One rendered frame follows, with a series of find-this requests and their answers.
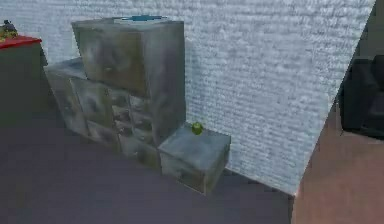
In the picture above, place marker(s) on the green apple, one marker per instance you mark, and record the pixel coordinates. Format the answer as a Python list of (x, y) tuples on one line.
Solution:
[(197, 128)]

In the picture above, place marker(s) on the grey stepped cabinet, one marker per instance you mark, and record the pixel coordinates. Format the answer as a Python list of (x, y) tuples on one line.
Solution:
[(133, 86)]

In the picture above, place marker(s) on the blue and white plate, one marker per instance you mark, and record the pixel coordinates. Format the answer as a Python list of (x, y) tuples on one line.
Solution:
[(141, 18)]

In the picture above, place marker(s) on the black sofa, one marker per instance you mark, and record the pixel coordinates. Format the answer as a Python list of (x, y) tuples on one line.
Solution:
[(361, 96)]

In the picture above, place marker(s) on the red topped dark cabinet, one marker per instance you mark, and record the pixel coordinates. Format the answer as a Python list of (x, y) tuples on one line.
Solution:
[(20, 76)]

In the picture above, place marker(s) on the small dark yellow ornament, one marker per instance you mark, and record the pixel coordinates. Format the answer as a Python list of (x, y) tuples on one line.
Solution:
[(8, 30)]

